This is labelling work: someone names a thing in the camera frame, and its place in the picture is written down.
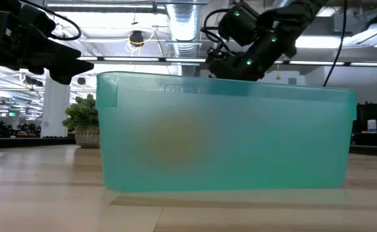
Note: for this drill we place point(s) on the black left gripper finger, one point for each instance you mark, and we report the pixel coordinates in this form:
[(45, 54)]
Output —
[(54, 50), (69, 71)]

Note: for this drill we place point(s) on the translucent teal plastic bin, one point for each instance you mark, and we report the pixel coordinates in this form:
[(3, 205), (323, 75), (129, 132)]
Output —
[(272, 145)]

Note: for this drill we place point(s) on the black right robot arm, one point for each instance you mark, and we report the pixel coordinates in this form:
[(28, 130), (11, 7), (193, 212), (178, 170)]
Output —
[(281, 19)]

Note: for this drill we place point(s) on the round black ceiling speaker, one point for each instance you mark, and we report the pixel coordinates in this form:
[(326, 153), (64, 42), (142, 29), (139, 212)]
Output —
[(81, 81)]

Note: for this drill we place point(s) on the black ceiling-mounted device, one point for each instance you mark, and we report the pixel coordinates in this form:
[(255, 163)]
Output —
[(33, 81)]

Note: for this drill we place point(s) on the yellow hanging pendant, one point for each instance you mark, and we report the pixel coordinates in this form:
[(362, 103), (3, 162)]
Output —
[(277, 76)]

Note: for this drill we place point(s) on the white building column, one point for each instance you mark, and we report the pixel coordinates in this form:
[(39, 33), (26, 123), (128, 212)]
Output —
[(55, 109)]

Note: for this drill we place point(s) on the potted green plant patterned pot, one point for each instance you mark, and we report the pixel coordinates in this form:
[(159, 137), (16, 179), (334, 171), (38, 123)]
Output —
[(83, 119)]

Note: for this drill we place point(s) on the long ceiling light strip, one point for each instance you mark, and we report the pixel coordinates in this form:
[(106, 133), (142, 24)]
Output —
[(136, 59)]

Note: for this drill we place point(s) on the green exit sign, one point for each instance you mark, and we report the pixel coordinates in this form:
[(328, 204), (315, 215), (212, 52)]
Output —
[(12, 114)]

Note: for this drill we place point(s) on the rectangular ceiling light panel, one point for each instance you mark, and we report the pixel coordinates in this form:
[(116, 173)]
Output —
[(317, 42)]

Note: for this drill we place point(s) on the white container blue label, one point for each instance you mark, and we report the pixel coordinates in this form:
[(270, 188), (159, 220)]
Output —
[(372, 126)]

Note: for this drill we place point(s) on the ribbed silver ceiling duct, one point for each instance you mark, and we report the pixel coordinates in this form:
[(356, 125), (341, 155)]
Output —
[(184, 29)]

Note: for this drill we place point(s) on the black aluminium table frame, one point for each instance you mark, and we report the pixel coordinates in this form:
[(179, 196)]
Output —
[(30, 141)]

